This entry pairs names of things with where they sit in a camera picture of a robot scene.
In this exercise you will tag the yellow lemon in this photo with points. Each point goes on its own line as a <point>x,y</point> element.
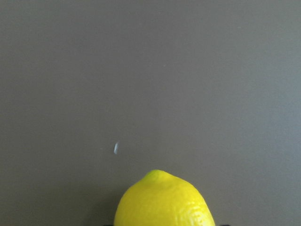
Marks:
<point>162,199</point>

